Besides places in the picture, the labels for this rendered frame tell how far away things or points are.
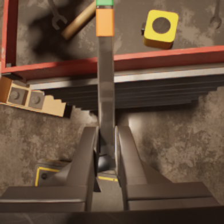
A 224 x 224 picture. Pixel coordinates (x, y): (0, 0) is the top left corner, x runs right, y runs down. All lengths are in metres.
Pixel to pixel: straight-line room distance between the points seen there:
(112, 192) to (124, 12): 0.90
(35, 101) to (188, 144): 1.20
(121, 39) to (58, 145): 1.13
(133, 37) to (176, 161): 1.08
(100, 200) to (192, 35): 0.94
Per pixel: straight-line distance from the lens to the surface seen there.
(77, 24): 0.49
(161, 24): 0.46
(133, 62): 0.42
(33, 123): 1.55
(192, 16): 0.53
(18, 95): 1.44
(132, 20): 0.50
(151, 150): 1.33
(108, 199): 1.08
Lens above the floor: 1.31
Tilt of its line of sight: 81 degrees down
